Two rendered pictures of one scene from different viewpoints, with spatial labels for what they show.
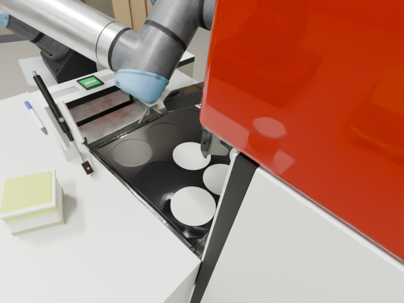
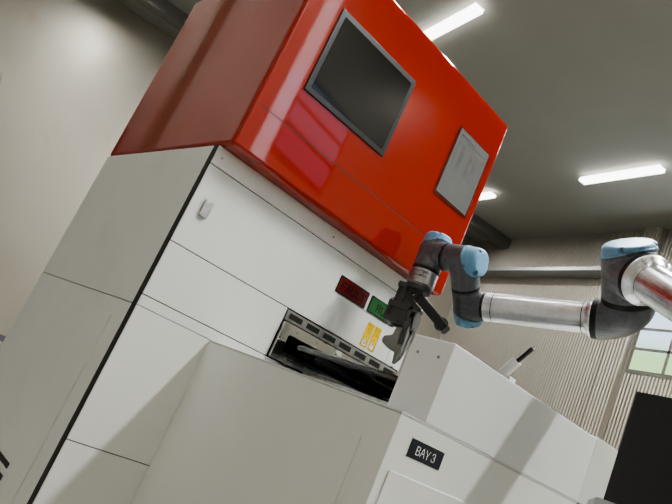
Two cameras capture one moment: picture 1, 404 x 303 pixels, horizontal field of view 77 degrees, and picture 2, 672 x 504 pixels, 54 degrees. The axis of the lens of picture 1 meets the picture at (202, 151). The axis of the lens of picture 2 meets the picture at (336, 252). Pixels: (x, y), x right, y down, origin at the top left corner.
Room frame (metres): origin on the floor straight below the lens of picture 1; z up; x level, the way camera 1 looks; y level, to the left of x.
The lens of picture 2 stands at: (2.08, 0.26, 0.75)
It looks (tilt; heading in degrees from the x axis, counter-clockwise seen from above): 14 degrees up; 198
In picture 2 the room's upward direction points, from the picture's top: 24 degrees clockwise
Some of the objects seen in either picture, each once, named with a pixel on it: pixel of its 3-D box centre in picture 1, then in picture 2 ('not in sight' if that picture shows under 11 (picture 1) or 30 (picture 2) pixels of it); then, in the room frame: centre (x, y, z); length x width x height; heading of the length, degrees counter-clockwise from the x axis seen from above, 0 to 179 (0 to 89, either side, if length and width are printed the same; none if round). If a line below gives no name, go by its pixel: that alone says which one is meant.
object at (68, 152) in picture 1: (67, 137); (502, 382); (0.33, 0.26, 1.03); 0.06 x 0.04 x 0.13; 55
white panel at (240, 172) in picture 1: (319, 133); (305, 298); (0.49, -0.27, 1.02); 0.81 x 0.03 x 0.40; 145
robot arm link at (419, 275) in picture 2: not in sight; (421, 279); (0.41, -0.03, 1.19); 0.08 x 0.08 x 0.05
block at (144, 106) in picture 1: (145, 102); not in sight; (0.67, 0.21, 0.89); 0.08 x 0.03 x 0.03; 55
